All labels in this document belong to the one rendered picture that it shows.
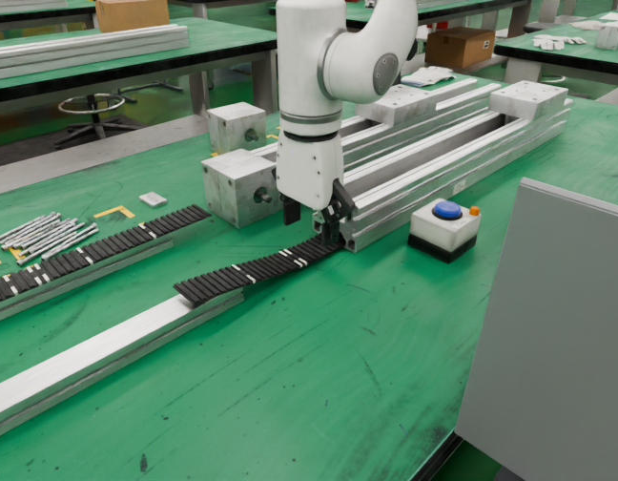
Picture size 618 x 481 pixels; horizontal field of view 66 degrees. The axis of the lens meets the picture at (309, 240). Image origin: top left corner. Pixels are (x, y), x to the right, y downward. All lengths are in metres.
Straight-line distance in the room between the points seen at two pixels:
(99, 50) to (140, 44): 0.18
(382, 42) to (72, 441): 0.53
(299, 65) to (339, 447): 0.43
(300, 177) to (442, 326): 0.27
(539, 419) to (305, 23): 0.47
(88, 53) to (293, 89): 1.63
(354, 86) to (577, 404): 0.38
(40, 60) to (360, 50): 1.68
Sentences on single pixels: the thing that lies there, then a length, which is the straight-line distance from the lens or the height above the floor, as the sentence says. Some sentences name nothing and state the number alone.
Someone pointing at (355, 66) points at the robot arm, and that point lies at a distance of 0.56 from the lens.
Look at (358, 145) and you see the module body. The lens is 0.99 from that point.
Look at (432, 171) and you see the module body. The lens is 0.87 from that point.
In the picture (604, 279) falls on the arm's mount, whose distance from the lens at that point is 0.38.
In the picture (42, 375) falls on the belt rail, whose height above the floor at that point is 0.81.
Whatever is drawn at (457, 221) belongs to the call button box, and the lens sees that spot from 0.77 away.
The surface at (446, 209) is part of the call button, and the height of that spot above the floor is 0.85.
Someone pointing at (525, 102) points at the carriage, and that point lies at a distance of 1.19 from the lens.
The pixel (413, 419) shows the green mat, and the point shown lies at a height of 0.78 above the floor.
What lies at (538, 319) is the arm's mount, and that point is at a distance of 0.42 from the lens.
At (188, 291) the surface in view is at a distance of 0.63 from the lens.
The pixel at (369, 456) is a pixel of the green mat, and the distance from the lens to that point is 0.52.
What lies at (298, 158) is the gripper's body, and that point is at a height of 0.95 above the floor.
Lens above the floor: 1.21
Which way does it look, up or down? 33 degrees down
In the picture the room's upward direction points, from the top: straight up
